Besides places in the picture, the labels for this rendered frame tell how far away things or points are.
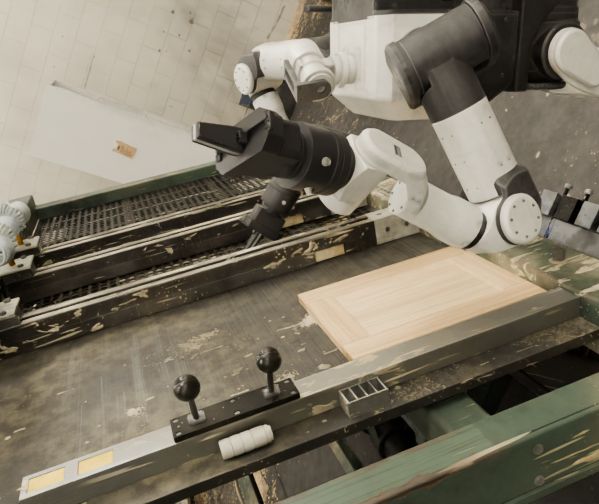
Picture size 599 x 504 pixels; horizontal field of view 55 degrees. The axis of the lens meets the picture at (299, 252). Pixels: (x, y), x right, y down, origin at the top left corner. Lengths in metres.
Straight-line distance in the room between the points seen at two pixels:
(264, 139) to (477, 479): 0.49
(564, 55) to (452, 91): 0.41
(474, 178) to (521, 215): 0.09
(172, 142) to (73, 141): 0.78
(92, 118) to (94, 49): 1.48
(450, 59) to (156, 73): 5.61
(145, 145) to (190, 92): 1.54
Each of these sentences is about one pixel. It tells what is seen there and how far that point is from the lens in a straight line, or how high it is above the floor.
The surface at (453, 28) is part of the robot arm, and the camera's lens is 0.92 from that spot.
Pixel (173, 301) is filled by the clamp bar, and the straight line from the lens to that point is 1.41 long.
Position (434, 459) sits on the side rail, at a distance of 0.77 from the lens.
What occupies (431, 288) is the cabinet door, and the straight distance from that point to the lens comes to 1.23.
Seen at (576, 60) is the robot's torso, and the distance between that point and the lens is 1.30.
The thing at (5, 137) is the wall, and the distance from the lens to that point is 6.53.
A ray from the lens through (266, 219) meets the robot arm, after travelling 1.52.
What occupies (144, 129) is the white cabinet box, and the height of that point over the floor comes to 1.27.
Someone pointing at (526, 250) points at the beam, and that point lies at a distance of 1.30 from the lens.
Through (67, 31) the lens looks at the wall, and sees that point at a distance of 6.38.
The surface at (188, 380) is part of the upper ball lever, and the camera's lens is 0.82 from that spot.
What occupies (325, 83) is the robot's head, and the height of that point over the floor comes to 1.40.
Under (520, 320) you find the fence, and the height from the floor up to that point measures 1.00.
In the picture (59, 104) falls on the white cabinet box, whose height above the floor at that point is 1.93.
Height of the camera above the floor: 1.76
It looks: 23 degrees down
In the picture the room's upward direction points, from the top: 74 degrees counter-clockwise
